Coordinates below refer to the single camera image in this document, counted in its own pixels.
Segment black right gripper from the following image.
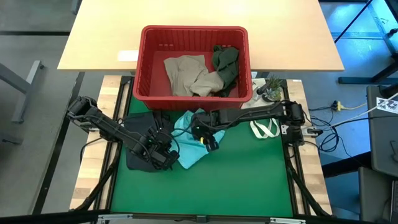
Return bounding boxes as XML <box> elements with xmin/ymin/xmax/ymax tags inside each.
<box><xmin>190</xmin><ymin>111</ymin><xmax>221</xmax><ymax>153</ymax></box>

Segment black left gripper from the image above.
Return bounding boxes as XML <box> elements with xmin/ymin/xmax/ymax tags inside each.
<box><xmin>141</xmin><ymin>112</ymin><xmax>180</xmax><ymax>171</ymax></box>

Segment teal shorts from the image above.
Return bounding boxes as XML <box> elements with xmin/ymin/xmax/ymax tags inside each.
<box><xmin>170</xmin><ymin>108</ymin><xmax>226</xmax><ymax>170</ymax></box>

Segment dark grey shorts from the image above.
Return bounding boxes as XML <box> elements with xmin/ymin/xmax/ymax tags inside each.
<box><xmin>123</xmin><ymin>111</ymin><xmax>175</xmax><ymax>173</ymax></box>

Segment dark green garment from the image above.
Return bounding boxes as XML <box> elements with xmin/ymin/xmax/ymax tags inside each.
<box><xmin>211</xmin><ymin>45</ymin><xmax>240</xmax><ymax>98</ymax></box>

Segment red plastic laundry bin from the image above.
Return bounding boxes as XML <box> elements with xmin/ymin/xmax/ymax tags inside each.
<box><xmin>132</xmin><ymin>25</ymin><xmax>253</xmax><ymax>112</ymax></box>

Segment beige garment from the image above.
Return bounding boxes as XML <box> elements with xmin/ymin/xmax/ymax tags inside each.
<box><xmin>164</xmin><ymin>55</ymin><xmax>224</xmax><ymax>98</ymax></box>

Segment cream canvas tote bag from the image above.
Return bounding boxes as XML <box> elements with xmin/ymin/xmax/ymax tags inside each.
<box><xmin>241</xmin><ymin>77</ymin><xmax>282</xmax><ymax>139</ymax></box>

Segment light wooden side board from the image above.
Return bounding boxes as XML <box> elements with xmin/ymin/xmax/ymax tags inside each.
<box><xmin>70</xmin><ymin>75</ymin><xmax>131</xmax><ymax>210</ymax></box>
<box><xmin>281</xmin><ymin>79</ymin><xmax>333</xmax><ymax>215</ymax></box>

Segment white paper label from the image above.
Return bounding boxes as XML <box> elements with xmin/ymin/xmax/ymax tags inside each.
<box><xmin>116</xmin><ymin>50</ymin><xmax>140</xmax><ymax>62</ymax></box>

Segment clear spray bottle black cap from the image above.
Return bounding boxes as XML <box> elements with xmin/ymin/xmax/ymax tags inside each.
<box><xmin>255</xmin><ymin>81</ymin><xmax>272</xmax><ymax>101</ymax></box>

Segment green work mat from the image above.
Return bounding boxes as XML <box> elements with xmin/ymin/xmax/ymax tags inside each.
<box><xmin>70</xmin><ymin>74</ymin><xmax>333</xmax><ymax>224</ymax></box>

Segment small potted succulent plant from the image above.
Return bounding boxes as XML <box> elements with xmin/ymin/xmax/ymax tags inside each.
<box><xmin>262</xmin><ymin>76</ymin><xmax>283</xmax><ymax>103</ymax></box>

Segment light wooden desk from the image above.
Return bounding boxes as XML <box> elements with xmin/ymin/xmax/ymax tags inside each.
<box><xmin>57</xmin><ymin>0</ymin><xmax>345</xmax><ymax>73</ymax></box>

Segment yellow power plug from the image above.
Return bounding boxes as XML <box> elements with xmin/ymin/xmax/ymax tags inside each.
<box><xmin>331</xmin><ymin>100</ymin><xmax>368</xmax><ymax>112</ymax></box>

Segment grey desk leg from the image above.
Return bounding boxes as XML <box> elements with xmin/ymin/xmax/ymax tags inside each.
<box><xmin>0</xmin><ymin>60</ymin><xmax>45</xmax><ymax>124</ymax></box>

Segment dark desk foot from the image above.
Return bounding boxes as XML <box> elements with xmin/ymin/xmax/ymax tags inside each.
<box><xmin>337</xmin><ymin>52</ymin><xmax>398</xmax><ymax>85</ymax></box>

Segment black equipment cart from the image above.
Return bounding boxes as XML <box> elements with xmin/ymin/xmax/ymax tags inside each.
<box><xmin>366</xmin><ymin>83</ymin><xmax>398</xmax><ymax>179</ymax></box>

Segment white fiducial marker tag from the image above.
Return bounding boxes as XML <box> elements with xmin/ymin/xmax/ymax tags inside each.
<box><xmin>375</xmin><ymin>96</ymin><xmax>398</xmax><ymax>113</ymax></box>

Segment black floor cables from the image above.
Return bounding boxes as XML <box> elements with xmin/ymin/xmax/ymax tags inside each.
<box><xmin>308</xmin><ymin>105</ymin><xmax>398</xmax><ymax>156</ymax></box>

